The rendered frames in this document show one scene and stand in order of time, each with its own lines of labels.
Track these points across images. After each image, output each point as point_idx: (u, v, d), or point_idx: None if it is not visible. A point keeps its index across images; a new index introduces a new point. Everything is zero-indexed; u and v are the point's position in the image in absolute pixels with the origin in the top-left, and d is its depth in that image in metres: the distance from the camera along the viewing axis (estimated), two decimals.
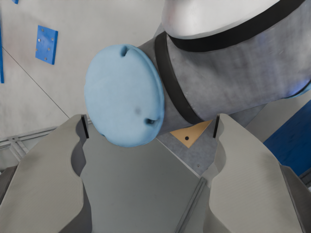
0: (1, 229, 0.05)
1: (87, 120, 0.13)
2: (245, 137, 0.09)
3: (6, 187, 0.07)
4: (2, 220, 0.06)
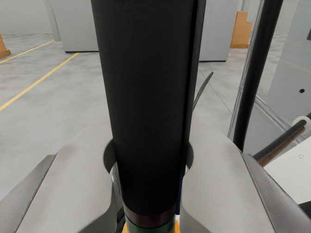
0: (36, 214, 0.06)
1: None
2: (209, 131, 0.09)
3: (45, 173, 0.07)
4: (38, 205, 0.06)
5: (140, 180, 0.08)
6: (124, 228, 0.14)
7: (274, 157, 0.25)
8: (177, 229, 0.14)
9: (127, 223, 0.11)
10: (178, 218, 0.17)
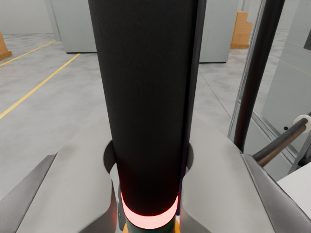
0: (36, 214, 0.06)
1: None
2: (209, 131, 0.09)
3: (45, 173, 0.07)
4: (38, 205, 0.06)
5: (139, 181, 0.08)
6: (125, 228, 0.14)
7: (275, 156, 0.25)
8: (177, 229, 0.14)
9: (127, 223, 0.11)
10: (178, 217, 0.17)
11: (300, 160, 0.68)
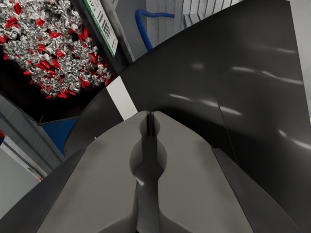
0: (62, 205, 0.06)
1: (151, 118, 0.13)
2: (180, 130, 0.10)
3: (74, 166, 0.07)
4: (65, 197, 0.06)
5: None
6: None
7: None
8: None
9: None
10: None
11: None
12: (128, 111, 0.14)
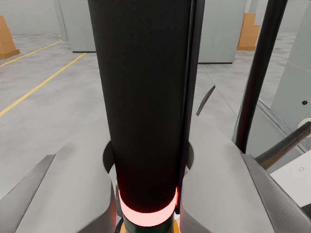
0: (35, 214, 0.06)
1: None
2: (209, 131, 0.09)
3: (44, 173, 0.07)
4: (37, 205, 0.06)
5: (136, 176, 0.08)
6: (122, 226, 0.14)
7: (278, 159, 0.24)
8: (176, 229, 0.14)
9: (125, 221, 0.11)
10: (178, 218, 0.17)
11: None
12: None
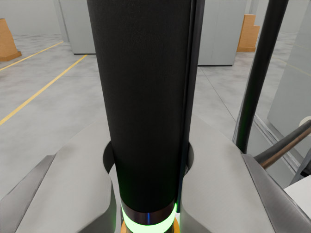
0: (35, 214, 0.06)
1: None
2: (209, 131, 0.09)
3: (44, 173, 0.07)
4: (37, 205, 0.06)
5: (136, 175, 0.08)
6: (123, 224, 0.14)
7: (279, 157, 0.24)
8: (176, 227, 0.14)
9: (125, 219, 0.11)
10: (178, 216, 0.17)
11: (303, 170, 0.68)
12: None
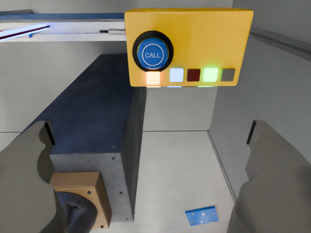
0: None
1: (52, 127, 0.12)
2: (283, 147, 0.08)
3: None
4: None
5: None
6: None
7: None
8: None
9: None
10: None
11: None
12: None
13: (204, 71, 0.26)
